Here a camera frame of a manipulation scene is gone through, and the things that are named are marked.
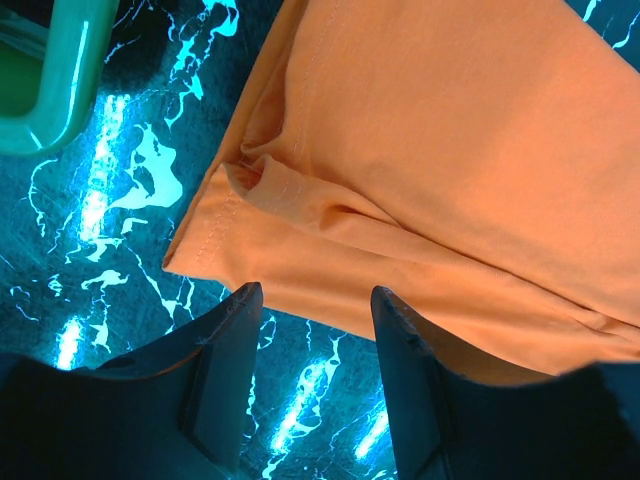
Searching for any orange t shirt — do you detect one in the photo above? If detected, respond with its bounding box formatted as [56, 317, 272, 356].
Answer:
[163, 1, 639, 375]

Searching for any green plastic bin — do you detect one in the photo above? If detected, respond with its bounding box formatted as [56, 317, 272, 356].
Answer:
[1, 0, 119, 157]

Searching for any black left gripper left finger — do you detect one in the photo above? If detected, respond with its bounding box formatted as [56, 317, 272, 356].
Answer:
[1, 283, 263, 479]

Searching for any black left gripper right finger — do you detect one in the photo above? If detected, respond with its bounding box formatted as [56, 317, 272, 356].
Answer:
[371, 287, 639, 479]

